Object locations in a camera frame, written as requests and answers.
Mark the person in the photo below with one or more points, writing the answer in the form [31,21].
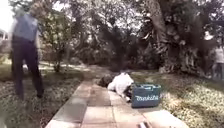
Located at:
[26,50]
[219,61]
[120,83]

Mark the wood of trees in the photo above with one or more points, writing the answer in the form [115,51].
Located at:
[110,30]

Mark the teal plastic tool case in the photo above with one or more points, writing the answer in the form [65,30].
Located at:
[145,95]

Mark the paved stone slab path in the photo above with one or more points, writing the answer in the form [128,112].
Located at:
[96,113]

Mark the large tree trunk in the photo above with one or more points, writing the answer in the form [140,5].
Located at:
[173,43]

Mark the robot's own part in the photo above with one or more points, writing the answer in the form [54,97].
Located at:
[144,125]

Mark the leaf-strewn grass ground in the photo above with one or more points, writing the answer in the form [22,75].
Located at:
[196,103]
[33,100]

